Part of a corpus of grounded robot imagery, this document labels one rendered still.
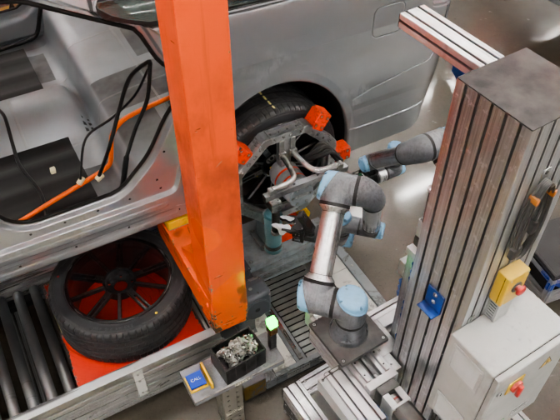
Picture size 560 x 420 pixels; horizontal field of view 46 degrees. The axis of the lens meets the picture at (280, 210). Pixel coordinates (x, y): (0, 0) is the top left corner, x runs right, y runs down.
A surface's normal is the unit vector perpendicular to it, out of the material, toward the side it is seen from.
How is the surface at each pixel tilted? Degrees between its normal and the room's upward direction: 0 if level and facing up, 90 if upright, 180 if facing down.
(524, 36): 0
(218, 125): 90
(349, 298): 7
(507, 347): 0
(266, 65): 90
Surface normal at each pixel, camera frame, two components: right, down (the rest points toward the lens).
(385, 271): 0.00, -0.69
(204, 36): 0.48, 0.64
